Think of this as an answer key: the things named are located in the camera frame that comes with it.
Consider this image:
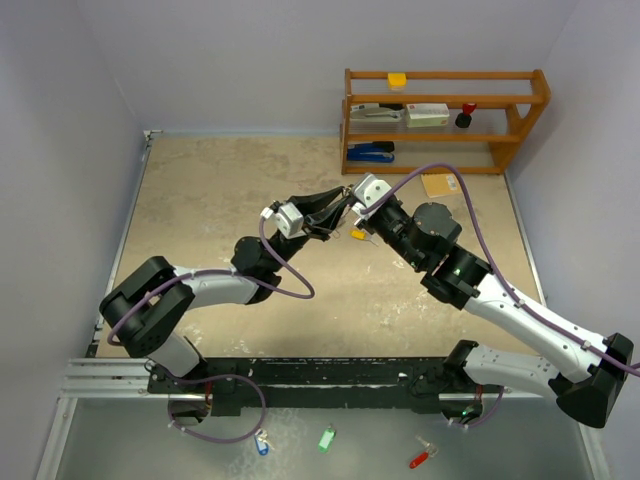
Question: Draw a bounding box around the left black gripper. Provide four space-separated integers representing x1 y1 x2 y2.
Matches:
268 187 351 273

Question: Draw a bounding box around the large metal keyring with clips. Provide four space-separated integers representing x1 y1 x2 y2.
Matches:
331 187 351 239

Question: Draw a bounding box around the key with yellow tag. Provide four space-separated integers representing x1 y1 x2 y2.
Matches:
350 229 378 246

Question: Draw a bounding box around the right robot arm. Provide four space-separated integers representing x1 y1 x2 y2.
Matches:
353 193 634 429

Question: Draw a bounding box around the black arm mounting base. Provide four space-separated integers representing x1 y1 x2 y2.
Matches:
145 357 500 417

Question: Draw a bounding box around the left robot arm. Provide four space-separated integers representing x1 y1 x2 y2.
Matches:
99 187 349 392

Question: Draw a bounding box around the brown envelope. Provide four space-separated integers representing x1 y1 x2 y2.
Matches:
421 173 462 199

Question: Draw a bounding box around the blue stapler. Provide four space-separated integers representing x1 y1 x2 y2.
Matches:
346 141 395 163

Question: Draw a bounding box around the wooden shelf rack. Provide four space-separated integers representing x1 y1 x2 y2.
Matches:
340 69 551 174

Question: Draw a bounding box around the grey stapler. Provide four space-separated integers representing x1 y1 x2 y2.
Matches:
350 103 404 123

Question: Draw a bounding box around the white and red box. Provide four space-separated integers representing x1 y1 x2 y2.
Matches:
404 103 450 128

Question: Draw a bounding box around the red and black stamp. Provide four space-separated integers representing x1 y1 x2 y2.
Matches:
455 103 477 129

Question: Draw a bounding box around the yellow box on shelf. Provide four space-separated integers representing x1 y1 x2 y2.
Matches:
387 72 407 91

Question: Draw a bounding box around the green key tag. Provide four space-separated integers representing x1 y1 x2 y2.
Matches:
317 426 336 453

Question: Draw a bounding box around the key with red tag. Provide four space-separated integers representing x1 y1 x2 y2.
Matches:
408 435 438 470

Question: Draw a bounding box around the key with blue tag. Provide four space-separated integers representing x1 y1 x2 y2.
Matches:
254 429 275 456

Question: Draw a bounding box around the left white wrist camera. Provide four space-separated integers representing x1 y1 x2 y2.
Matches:
261 202 306 240

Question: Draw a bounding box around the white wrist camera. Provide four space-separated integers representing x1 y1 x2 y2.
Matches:
261 202 306 240
351 173 391 220

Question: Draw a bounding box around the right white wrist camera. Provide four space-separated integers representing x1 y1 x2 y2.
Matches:
351 173 391 220

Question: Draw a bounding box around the aluminium table frame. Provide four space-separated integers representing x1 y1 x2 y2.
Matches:
35 130 613 479

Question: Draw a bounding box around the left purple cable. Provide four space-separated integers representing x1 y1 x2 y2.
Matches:
106 214 316 444

